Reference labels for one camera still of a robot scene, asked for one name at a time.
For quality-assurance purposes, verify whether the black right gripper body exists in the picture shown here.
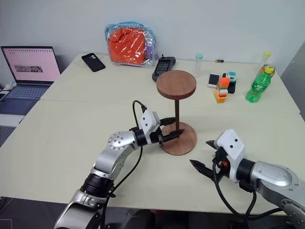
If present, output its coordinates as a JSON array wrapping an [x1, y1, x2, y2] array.
[[209, 146, 234, 184]]

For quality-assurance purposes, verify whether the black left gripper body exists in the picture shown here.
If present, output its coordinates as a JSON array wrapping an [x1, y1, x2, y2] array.
[[150, 118, 168, 146]]

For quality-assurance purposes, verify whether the wooden pole with round top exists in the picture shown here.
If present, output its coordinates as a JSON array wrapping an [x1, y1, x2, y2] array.
[[156, 70, 197, 135]]

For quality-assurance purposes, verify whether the round wooden base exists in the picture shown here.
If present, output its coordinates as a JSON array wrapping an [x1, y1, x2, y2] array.
[[158, 122, 198, 156]]

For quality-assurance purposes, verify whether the orange yellow toy block stack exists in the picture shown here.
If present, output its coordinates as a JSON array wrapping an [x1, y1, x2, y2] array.
[[214, 77, 231, 104]]

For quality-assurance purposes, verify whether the black handheld controller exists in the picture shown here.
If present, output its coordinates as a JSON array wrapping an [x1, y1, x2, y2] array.
[[152, 54, 177, 83]]

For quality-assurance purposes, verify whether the white smartphone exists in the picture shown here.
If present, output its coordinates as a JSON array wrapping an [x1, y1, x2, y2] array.
[[207, 73, 221, 89]]

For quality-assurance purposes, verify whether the clear tube with green cap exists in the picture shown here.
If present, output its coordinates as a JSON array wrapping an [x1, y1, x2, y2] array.
[[195, 53, 204, 78]]

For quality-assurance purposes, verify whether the teal white toy block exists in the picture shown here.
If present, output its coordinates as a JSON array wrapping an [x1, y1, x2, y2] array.
[[224, 70, 238, 83]]

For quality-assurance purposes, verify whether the green plastic soda bottle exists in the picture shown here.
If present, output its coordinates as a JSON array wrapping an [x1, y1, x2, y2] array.
[[245, 64, 277, 104]]

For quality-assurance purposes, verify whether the clear plastic zip bag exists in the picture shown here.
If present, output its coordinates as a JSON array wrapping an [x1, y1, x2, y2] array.
[[104, 21, 158, 69]]

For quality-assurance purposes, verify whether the orange fabric bundle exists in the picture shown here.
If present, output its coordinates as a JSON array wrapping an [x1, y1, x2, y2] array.
[[108, 28, 147, 65]]

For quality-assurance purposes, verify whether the clear tube with yellow cap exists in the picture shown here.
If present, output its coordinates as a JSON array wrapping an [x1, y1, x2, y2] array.
[[258, 50, 273, 73]]

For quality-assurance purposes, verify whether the open blue-grey laptop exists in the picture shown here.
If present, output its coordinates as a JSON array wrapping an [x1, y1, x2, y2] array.
[[0, 45, 62, 115]]

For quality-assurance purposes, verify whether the perforated metal plate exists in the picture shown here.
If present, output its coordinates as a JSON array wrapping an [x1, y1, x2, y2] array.
[[0, 124, 18, 148]]

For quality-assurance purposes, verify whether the white charger adapter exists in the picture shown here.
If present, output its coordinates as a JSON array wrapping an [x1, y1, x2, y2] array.
[[3, 81, 18, 92]]

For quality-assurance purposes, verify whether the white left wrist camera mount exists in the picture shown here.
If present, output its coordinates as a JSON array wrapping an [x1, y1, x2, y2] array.
[[139, 110, 161, 145]]

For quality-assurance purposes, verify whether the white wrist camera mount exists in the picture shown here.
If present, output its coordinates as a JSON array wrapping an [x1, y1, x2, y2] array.
[[139, 110, 161, 145], [215, 129, 246, 184]]

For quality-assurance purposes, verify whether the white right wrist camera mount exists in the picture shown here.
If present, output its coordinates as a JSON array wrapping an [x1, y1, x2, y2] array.
[[215, 129, 246, 184]]

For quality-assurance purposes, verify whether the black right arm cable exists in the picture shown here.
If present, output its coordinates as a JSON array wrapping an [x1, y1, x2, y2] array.
[[211, 161, 290, 218]]

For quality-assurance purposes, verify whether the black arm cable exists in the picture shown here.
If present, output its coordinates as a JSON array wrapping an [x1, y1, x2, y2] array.
[[211, 161, 290, 218], [101, 100, 147, 229]]

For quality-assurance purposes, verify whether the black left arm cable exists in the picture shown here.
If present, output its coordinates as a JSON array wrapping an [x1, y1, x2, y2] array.
[[101, 100, 147, 229]]

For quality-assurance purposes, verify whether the black smartphone with camera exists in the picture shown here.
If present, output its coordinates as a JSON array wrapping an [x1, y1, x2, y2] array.
[[81, 52, 106, 73]]

